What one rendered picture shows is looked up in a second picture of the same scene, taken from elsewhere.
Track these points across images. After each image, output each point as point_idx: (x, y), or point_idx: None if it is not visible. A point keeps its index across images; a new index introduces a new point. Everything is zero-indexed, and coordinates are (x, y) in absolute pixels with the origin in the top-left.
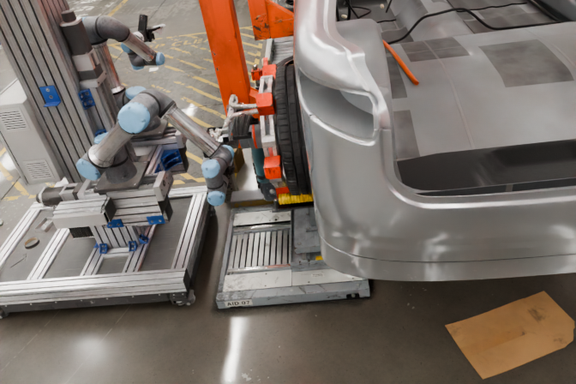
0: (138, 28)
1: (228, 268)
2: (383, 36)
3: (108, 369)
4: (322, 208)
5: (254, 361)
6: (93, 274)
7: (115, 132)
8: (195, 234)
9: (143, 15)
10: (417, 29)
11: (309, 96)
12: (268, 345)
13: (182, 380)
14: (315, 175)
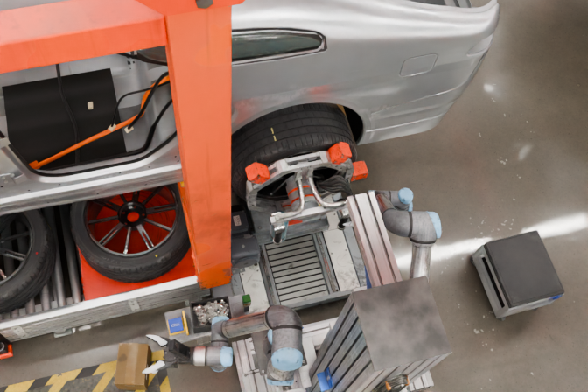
0: (185, 355)
1: (329, 293)
2: (22, 113)
3: (449, 366)
4: (466, 87)
5: (409, 247)
6: None
7: (430, 255)
8: (318, 322)
9: (174, 342)
10: (39, 67)
11: (472, 49)
12: (392, 240)
13: (438, 297)
14: (470, 78)
